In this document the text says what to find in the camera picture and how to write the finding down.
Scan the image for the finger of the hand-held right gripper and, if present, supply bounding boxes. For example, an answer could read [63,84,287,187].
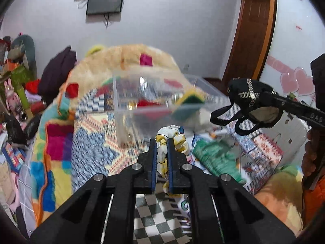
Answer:
[261,91,325,126]

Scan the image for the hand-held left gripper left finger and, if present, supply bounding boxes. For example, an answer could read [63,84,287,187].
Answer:
[30,138,158,244]

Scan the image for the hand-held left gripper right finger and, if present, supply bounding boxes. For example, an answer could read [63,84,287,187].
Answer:
[166,137,296,244]

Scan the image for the yellow white printed cloth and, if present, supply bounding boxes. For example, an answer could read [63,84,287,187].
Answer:
[155,125,190,197]

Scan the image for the black bra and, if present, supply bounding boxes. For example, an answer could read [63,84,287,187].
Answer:
[210,77,284,136]

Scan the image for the clear plastic storage box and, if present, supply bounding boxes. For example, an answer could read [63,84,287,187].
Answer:
[112,72,231,145]

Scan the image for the person's right forearm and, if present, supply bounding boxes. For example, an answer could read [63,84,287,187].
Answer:
[303,173,325,230]

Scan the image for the person's right hand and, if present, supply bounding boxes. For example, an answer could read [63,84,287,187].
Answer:
[302,130,325,178]

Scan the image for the white cabinet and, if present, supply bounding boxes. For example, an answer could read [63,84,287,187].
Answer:
[260,112,310,169]

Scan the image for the green patterned cloth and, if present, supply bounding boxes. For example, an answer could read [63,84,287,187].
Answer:
[192,138,247,185]

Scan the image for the black white checkered cloth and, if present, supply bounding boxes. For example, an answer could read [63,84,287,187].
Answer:
[133,195,191,244]

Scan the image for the patterned bed sheet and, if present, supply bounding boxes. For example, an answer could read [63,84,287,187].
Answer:
[71,86,283,196]

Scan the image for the yellow green sponge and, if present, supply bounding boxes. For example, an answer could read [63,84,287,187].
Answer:
[172,88,205,120]

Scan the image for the brown wooden door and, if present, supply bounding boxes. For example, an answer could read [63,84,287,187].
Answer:
[221,0,278,82]

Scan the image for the colourful patchwork fleece blanket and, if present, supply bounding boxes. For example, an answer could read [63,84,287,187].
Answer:
[30,44,183,228]

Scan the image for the dark purple bag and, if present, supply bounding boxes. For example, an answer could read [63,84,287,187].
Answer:
[38,46,77,105]

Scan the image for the red cloth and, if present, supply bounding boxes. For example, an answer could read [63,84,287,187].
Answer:
[25,80,41,94]

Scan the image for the pink rabbit plush toy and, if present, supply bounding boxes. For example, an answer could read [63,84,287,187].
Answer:
[4,78,21,110]

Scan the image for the pink heart wall stickers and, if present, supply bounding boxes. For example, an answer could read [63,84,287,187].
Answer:
[266,55,316,97]

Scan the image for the wall-mounted black screen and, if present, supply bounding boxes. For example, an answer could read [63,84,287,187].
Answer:
[86,0,125,16]

